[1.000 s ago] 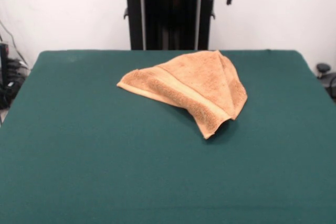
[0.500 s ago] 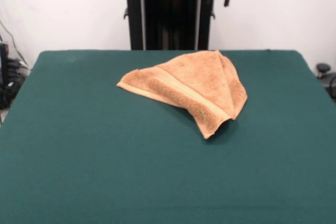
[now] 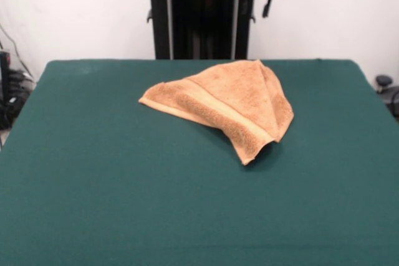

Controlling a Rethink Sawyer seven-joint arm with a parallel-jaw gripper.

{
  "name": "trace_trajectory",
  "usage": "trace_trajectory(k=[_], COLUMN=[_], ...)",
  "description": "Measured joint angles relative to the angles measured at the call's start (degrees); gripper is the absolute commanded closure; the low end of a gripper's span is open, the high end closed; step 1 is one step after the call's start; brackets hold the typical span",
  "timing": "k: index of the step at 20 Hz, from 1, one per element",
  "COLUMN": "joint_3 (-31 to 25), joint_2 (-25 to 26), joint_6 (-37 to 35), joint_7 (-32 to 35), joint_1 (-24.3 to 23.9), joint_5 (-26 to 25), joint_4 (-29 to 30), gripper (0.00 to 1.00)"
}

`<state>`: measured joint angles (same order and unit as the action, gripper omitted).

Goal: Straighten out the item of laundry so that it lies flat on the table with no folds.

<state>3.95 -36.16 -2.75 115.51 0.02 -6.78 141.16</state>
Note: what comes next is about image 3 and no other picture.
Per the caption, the tan terry towel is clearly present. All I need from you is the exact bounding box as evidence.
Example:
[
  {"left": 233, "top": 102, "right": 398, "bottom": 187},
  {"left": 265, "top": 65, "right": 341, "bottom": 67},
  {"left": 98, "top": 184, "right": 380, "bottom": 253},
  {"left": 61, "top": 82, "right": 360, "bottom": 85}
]
[{"left": 138, "top": 59, "right": 295, "bottom": 166}]

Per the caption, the black chair caster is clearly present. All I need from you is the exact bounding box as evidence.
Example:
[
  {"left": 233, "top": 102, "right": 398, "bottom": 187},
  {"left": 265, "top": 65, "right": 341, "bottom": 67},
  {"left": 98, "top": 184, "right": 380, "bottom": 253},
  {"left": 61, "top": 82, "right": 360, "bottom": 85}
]
[{"left": 375, "top": 75, "right": 394, "bottom": 94}]

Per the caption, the black chair base leg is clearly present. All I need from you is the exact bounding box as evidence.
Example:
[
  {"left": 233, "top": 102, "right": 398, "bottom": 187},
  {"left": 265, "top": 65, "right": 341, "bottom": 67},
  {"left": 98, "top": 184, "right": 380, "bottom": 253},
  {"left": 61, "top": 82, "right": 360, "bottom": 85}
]
[{"left": 382, "top": 87, "right": 399, "bottom": 120}]

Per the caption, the black power strip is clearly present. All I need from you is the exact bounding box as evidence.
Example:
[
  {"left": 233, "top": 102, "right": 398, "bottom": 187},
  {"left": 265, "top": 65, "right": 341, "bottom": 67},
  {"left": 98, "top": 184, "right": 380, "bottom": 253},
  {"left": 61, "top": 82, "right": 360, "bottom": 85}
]
[{"left": 7, "top": 70, "right": 35, "bottom": 114}]

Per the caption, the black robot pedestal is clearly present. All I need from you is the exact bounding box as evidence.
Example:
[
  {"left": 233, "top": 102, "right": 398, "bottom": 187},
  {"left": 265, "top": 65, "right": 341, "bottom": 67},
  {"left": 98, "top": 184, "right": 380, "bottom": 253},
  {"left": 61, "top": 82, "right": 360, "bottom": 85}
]
[{"left": 136, "top": 0, "right": 256, "bottom": 60}]

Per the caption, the grey cable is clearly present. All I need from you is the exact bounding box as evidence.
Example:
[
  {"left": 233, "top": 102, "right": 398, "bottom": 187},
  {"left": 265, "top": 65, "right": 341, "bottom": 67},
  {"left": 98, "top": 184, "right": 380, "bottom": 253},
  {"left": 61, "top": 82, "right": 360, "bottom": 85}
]
[{"left": 0, "top": 24, "right": 34, "bottom": 80}]

